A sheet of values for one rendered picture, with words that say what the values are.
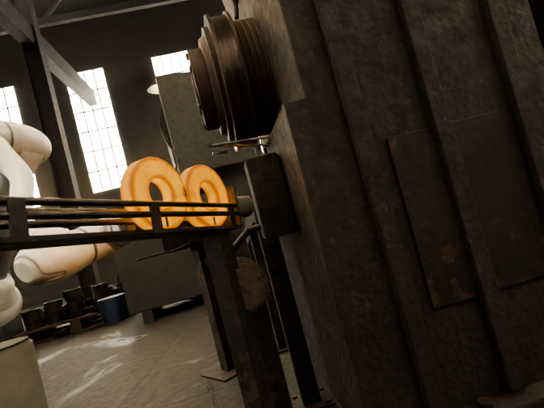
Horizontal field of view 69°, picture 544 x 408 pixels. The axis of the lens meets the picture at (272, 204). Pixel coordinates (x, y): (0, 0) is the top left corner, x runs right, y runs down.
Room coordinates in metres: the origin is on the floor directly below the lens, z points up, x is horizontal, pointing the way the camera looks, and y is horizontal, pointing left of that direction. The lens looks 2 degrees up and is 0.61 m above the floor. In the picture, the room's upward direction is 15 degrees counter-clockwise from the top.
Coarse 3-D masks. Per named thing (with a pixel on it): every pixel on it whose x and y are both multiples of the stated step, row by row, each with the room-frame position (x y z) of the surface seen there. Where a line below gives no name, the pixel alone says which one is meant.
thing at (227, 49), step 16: (208, 16) 1.23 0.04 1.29; (224, 16) 1.24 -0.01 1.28; (224, 32) 1.18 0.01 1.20; (224, 48) 1.17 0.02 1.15; (224, 64) 1.17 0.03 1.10; (240, 64) 1.17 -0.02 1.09; (224, 80) 1.16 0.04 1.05; (240, 80) 1.18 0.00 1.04; (240, 96) 1.20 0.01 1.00; (240, 112) 1.23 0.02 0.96; (240, 128) 1.27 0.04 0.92
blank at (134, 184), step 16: (144, 160) 0.77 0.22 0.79; (160, 160) 0.81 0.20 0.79; (128, 176) 0.74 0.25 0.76; (144, 176) 0.76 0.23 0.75; (160, 176) 0.80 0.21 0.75; (176, 176) 0.84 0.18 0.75; (128, 192) 0.73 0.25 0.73; (144, 192) 0.75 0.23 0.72; (176, 192) 0.83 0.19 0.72; (128, 208) 0.74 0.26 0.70; (144, 208) 0.74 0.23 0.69; (160, 208) 0.78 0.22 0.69; (176, 208) 0.82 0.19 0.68; (144, 224) 0.75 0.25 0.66; (176, 224) 0.81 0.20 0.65
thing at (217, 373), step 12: (168, 240) 1.90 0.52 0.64; (180, 240) 1.94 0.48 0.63; (192, 240) 1.69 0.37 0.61; (168, 252) 1.84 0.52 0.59; (192, 252) 1.82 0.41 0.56; (204, 252) 1.81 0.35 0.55; (204, 264) 1.80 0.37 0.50; (204, 276) 1.79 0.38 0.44; (204, 288) 1.81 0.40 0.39; (204, 300) 1.83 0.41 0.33; (216, 300) 1.81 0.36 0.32; (216, 312) 1.80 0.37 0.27; (216, 324) 1.79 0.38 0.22; (216, 336) 1.81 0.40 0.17; (216, 348) 1.83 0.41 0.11; (228, 348) 1.81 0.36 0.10; (228, 360) 1.80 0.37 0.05; (216, 372) 1.81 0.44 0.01; (228, 372) 1.77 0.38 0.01
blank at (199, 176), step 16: (192, 176) 0.89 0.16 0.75; (208, 176) 0.94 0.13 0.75; (192, 192) 0.87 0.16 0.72; (208, 192) 0.96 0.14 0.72; (224, 192) 0.98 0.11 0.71; (192, 208) 0.86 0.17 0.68; (208, 208) 0.91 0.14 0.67; (224, 208) 0.97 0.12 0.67; (192, 224) 0.90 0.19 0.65; (208, 224) 0.90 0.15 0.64
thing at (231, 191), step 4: (228, 188) 0.99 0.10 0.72; (232, 188) 0.99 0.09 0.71; (228, 192) 0.99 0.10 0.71; (232, 192) 0.99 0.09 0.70; (228, 196) 0.99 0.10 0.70; (232, 196) 0.99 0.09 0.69; (228, 200) 0.99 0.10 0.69; (232, 200) 0.99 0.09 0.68; (236, 200) 0.98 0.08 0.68; (236, 208) 0.98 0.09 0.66; (236, 216) 0.98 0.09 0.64; (228, 220) 0.99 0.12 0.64; (236, 220) 0.98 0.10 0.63; (240, 220) 0.98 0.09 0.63; (224, 224) 1.00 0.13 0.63; (228, 224) 0.99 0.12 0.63
